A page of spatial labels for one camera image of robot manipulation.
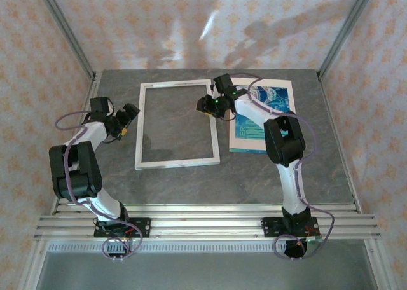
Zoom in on grey metal panel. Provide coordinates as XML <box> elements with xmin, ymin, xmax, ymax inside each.
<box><xmin>34</xmin><ymin>251</ymin><xmax>379</xmax><ymax>290</ymax></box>

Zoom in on wide aluminium mounting rail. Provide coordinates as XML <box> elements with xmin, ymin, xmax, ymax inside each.
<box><xmin>33</xmin><ymin>216</ymin><xmax>382</xmax><ymax>240</ymax></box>

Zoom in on grey slotted cable duct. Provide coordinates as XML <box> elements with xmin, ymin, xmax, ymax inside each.
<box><xmin>47</xmin><ymin>240</ymin><xmax>366</xmax><ymax>253</ymax></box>

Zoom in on blue poster print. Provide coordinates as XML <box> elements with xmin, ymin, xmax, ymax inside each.
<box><xmin>228</xmin><ymin>78</ymin><xmax>297</xmax><ymax>153</ymax></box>

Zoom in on white picture frame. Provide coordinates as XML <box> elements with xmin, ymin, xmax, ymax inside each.
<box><xmin>134</xmin><ymin>79</ymin><xmax>221</xmax><ymax>170</ymax></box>

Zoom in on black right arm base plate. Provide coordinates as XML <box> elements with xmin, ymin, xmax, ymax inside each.
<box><xmin>260</xmin><ymin>216</ymin><xmax>320</xmax><ymax>238</ymax></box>

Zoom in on aluminium upright post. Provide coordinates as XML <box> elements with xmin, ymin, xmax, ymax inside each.
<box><xmin>317</xmin><ymin>0</ymin><xmax>379</xmax><ymax>79</ymax></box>
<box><xmin>34</xmin><ymin>0</ymin><xmax>97</xmax><ymax>79</ymax></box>

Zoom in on aluminium side rail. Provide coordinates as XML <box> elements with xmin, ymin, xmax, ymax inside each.
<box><xmin>317</xmin><ymin>69</ymin><xmax>364</xmax><ymax>214</ymax></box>
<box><xmin>50</xmin><ymin>71</ymin><xmax>103</xmax><ymax>215</ymax></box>

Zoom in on aluminium lower frame leg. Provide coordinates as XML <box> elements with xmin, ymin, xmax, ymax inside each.
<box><xmin>17</xmin><ymin>238</ymin><xmax>48</xmax><ymax>290</ymax></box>
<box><xmin>364</xmin><ymin>238</ymin><xmax>398</xmax><ymax>290</ymax></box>

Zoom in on narrow aluminium table rail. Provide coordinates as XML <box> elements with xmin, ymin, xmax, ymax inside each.
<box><xmin>50</xmin><ymin>203</ymin><xmax>363</xmax><ymax>216</ymax></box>

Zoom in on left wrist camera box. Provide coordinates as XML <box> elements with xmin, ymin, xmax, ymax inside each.
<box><xmin>89</xmin><ymin>97</ymin><xmax>111</xmax><ymax>121</ymax></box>

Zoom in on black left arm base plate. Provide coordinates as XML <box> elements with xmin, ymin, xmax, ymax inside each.
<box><xmin>93</xmin><ymin>217</ymin><xmax>152</xmax><ymax>238</ymax></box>

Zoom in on patterned cloth backdrop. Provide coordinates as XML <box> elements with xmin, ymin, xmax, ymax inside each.
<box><xmin>0</xmin><ymin>0</ymin><xmax>407</xmax><ymax>290</ymax></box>

